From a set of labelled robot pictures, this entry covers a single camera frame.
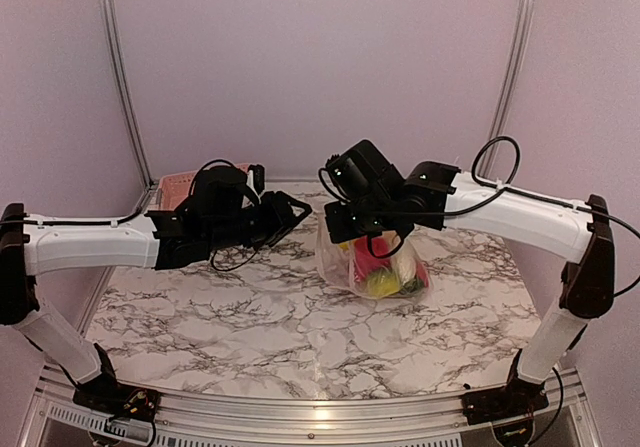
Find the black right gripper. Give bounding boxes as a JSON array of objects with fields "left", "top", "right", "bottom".
[{"left": 324, "top": 196, "right": 398, "bottom": 243}]

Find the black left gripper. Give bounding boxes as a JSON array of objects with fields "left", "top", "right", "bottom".
[{"left": 205, "top": 190, "right": 313, "bottom": 253}]

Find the clear zip top bag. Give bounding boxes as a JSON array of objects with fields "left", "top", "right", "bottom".
[{"left": 315, "top": 214, "right": 430, "bottom": 300}]

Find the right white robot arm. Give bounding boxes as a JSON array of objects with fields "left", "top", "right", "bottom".
[{"left": 318, "top": 140, "right": 615, "bottom": 415}]

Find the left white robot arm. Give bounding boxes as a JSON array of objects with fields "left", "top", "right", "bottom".
[{"left": 1, "top": 160, "right": 312, "bottom": 412}]

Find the white fake cabbage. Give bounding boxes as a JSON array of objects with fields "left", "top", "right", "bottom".
[{"left": 391, "top": 241, "right": 417, "bottom": 284}]

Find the yellow fake pear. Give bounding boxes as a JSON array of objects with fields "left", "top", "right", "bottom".
[{"left": 362, "top": 269, "right": 402, "bottom": 299}]

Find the green fake vegetable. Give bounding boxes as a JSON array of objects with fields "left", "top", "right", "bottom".
[{"left": 399, "top": 276, "right": 429, "bottom": 297}]

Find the pink perforated plastic basket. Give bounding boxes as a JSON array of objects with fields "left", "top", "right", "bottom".
[{"left": 155, "top": 160, "right": 253, "bottom": 210}]

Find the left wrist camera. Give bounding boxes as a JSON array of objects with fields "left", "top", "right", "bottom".
[{"left": 247, "top": 164, "right": 266, "bottom": 197}]

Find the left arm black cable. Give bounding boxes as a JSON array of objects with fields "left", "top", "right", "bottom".
[{"left": 0, "top": 159, "right": 266, "bottom": 274}]

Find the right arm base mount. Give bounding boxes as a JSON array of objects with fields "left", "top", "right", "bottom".
[{"left": 461, "top": 351, "right": 549, "bottom": 425}]

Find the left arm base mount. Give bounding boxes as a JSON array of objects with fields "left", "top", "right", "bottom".
[{"left": 73, "top": 343, "right": 160, "bottom": 423}]

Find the right aluminium corner post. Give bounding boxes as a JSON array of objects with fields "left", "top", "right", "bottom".
[{"left": 484, "top": 0, "right": 540, "bottom": 178}]

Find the aluminium corner post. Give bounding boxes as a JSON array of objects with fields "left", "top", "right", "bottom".
[
  {"left": 99, "top": 0, "right": 154, "bottom": 189},
  {"left": 484, "top": 0, "right": 540, "bottom": 178}
]

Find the left aluminium corner post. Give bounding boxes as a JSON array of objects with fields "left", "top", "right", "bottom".
[{"left": 99, "top": 0, "right": 154, "bottom": 189}]

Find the aluminium front frame rail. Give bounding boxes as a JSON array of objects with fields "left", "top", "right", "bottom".
[{"left": 19, "top": 366, "right": 601, "bottom": 447}]

